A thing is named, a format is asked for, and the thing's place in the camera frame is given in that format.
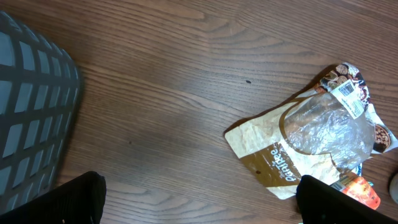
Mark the grey plastic mesh basket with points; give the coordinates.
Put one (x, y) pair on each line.
(40, 88)

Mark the green lid jar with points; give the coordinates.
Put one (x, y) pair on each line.
(393, 188)

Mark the orange snack packet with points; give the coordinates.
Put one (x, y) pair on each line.
(359, 189)

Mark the small green white packet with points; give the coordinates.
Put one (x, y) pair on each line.
(358, 170)

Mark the brown clear snack bag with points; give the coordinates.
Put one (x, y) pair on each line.
(326, 132)

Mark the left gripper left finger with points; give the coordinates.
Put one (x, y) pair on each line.
(80, 200)

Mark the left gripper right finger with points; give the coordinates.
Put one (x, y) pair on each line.
(321, 204)

